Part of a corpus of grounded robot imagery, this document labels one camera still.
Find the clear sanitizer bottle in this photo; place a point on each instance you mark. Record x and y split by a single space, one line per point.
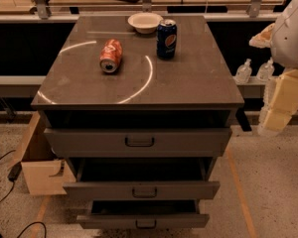
243 73
266 70

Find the white paper bowl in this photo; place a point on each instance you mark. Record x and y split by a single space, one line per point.
145 23

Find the grey bottom drawer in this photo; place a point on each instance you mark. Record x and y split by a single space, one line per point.
143 214

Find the grey drawer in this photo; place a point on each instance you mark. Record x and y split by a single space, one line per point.
143 214
142 179
138 143

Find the orange soda can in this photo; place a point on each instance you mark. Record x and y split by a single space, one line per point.
111 56

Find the blue pepsi can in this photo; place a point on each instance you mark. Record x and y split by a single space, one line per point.
166 39

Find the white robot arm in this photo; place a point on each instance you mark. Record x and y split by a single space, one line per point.
284 39

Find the left clear sanitizer bottle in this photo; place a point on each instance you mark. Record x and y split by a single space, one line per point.
243 73

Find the grey drawer cabinet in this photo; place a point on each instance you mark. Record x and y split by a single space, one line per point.
193 90

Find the right clear sanitizer bottle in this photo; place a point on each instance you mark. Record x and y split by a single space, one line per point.
266 70

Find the black power adapter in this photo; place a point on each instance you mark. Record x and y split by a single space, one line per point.
14 172

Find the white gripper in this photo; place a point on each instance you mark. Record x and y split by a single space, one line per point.
290 39

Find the grey top drawer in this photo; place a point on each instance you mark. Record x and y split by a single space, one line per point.
138 143

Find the open cardboard box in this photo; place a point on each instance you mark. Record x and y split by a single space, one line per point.
43 171

